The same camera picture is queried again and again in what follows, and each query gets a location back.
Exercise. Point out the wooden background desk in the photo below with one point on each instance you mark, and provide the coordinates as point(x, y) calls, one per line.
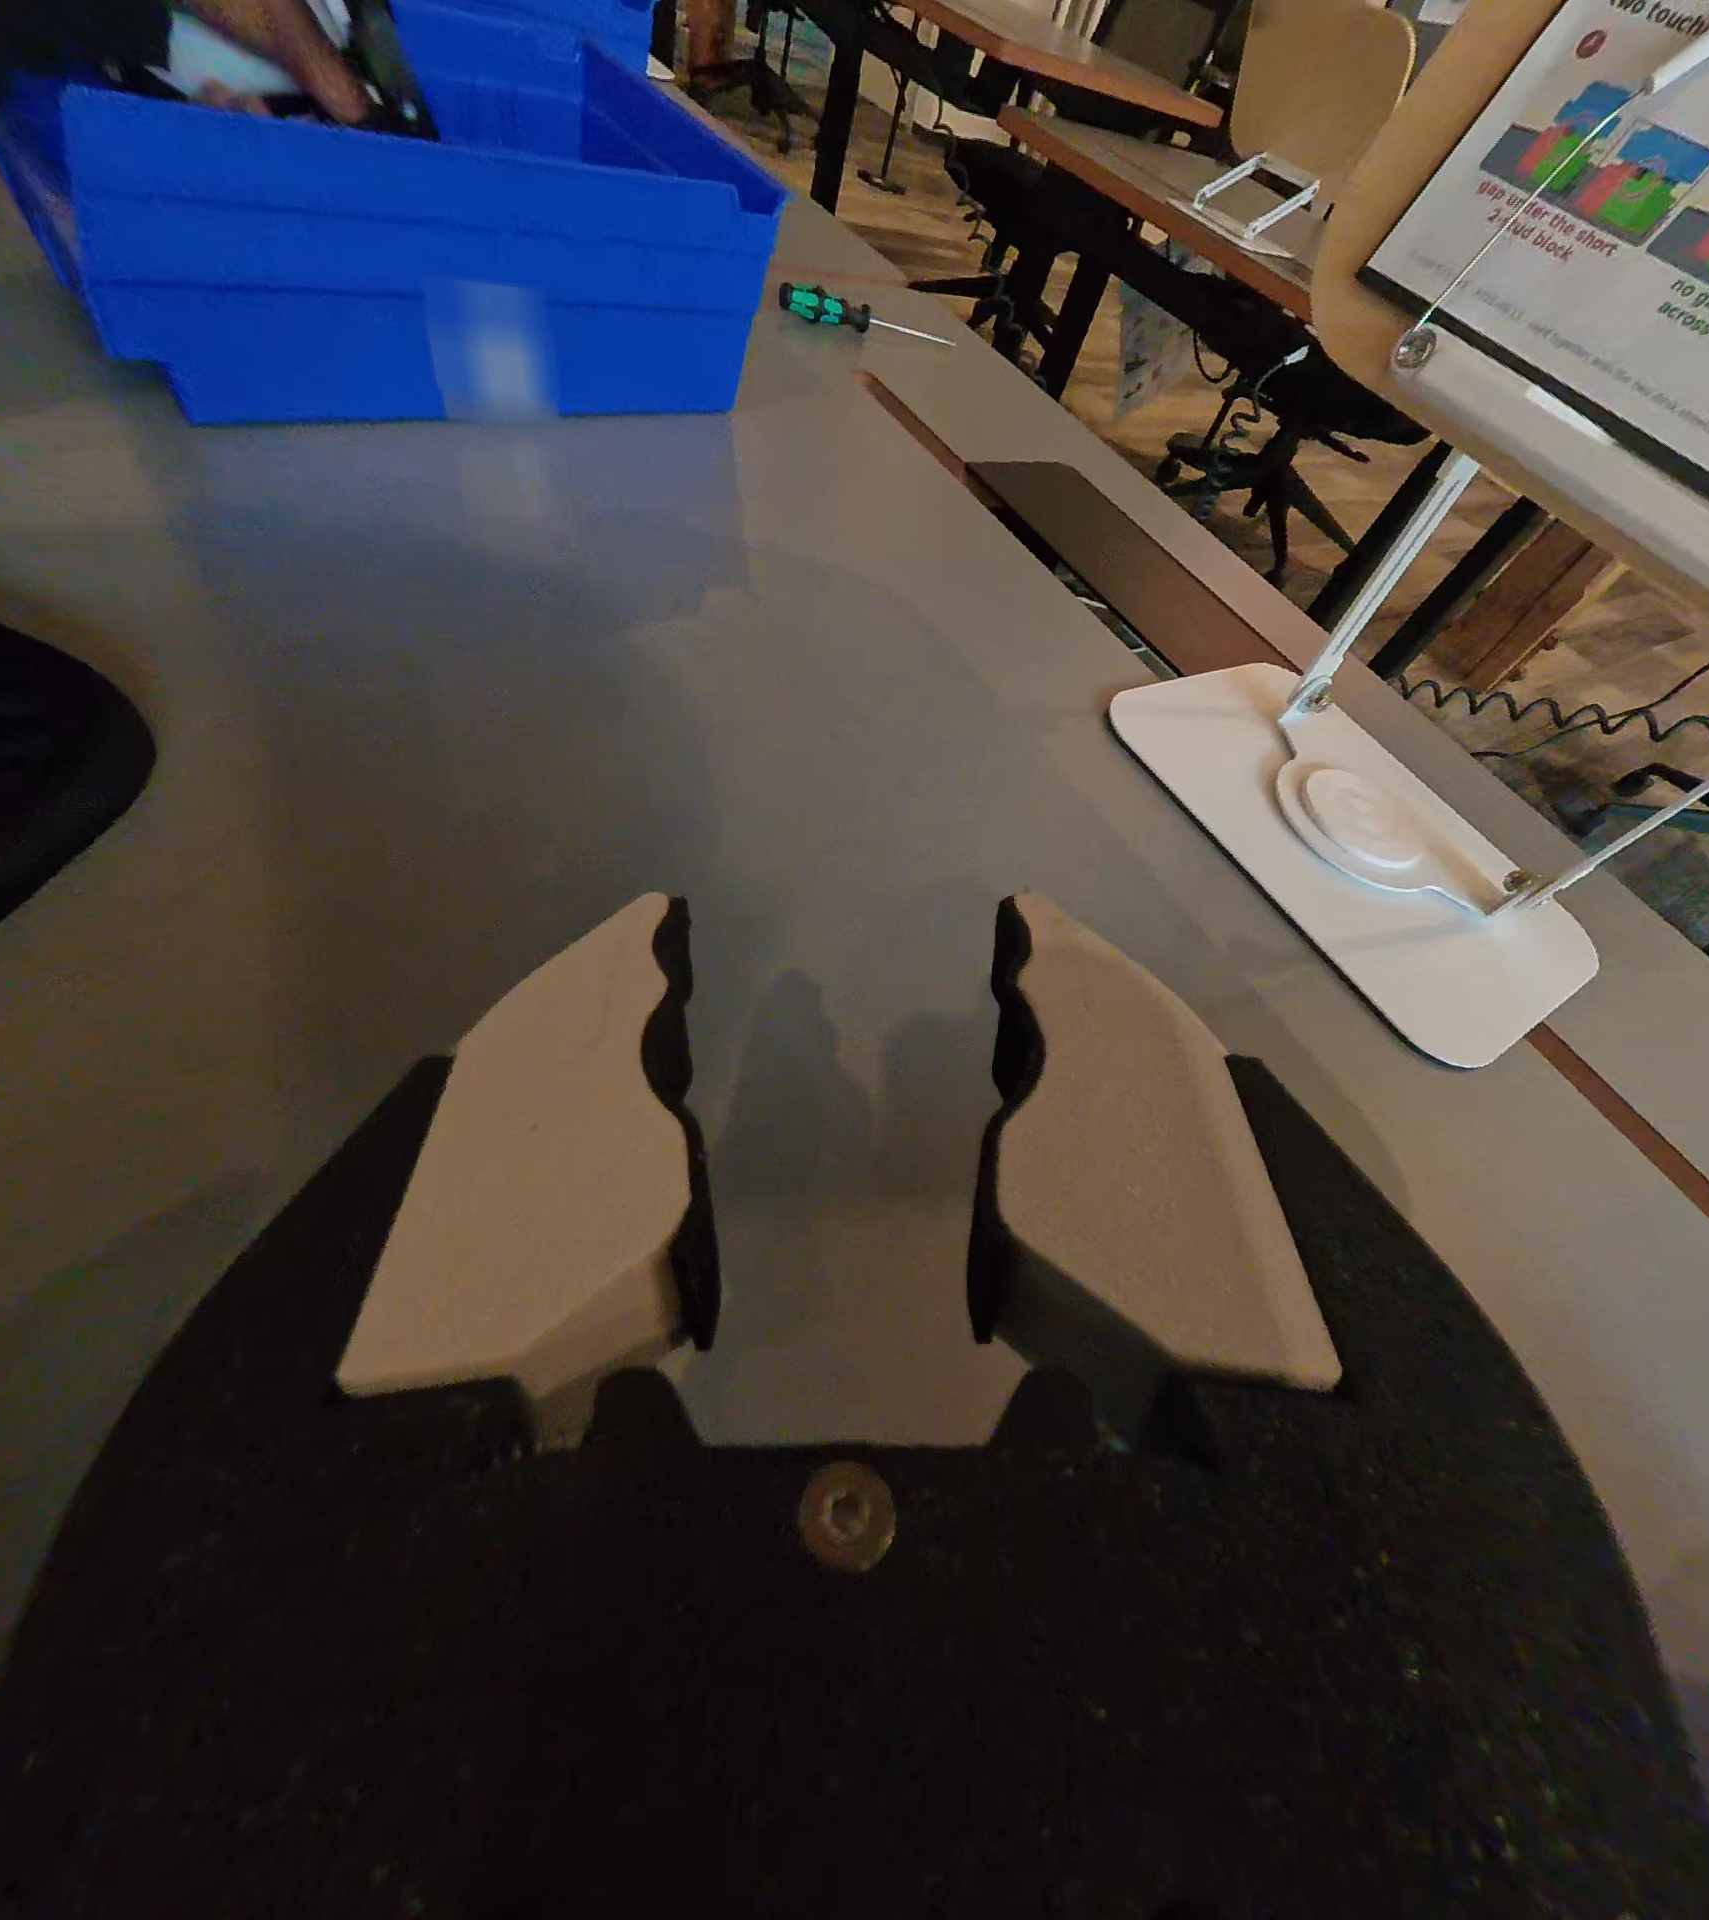
point(1155, 180)
point(1064, 55)

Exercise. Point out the person's left hand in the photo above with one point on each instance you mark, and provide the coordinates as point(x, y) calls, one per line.
point(270, 55)

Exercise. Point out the person's left forearm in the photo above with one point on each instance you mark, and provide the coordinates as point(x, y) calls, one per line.
point(15, 47)

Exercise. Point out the printed instruction sheet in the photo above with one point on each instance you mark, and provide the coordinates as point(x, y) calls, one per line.
point(1665, 240)

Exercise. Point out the wooden desk leg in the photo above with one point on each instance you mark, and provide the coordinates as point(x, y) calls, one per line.
point(1516, 617)

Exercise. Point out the clear acrylic stand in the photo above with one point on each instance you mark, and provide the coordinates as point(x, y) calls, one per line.
point(1259, 197)

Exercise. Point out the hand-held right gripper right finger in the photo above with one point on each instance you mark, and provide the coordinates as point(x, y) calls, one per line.
point(1170, 1201)

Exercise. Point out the blue bin with white label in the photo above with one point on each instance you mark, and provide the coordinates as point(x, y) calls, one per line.
point(344, 240)

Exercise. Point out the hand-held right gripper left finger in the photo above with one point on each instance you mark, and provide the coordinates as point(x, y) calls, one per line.
point(540, 1201)

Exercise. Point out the beige chair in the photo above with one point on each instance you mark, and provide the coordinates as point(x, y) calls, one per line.
point(1329, 84)

